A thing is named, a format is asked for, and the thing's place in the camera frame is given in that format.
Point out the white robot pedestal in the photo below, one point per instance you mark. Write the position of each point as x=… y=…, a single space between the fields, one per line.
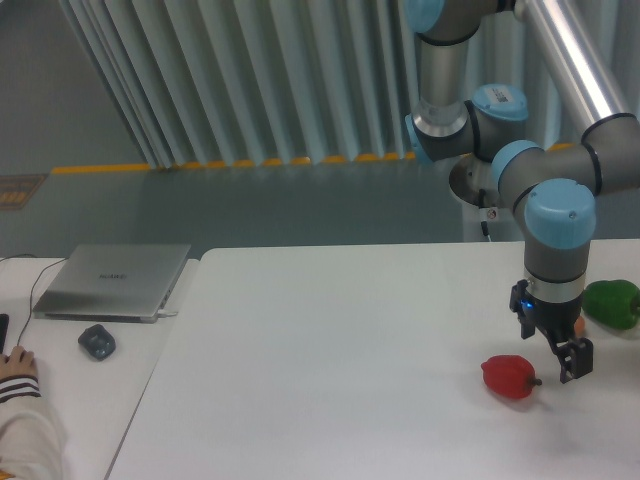
x=484 y=217

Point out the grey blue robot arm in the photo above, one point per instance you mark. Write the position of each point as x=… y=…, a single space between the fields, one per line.
x=551 y=195

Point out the brown egg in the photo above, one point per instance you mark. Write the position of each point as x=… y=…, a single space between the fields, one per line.
x=579 y=326

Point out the green bell pepper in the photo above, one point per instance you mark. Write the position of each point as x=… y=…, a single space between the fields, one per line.
x=612 y=303

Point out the cream striped sleeve forearm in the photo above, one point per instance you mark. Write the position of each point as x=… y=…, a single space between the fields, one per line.
x=31 y=438

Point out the red bell pepper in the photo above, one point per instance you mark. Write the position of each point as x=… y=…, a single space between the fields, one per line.
x=510 y=376

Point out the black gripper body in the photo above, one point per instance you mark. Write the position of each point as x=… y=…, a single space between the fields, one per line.
x=551 y=319

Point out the silver closed laptop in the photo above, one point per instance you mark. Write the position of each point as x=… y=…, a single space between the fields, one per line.
x=114 y=282

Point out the person's hand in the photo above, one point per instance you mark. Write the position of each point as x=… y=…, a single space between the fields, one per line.
x=19 y=363

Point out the folding white partition screen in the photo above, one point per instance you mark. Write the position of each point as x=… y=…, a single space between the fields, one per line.
x=257 y=82

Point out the black phone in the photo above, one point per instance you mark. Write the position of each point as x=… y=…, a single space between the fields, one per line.
x=4 y=324

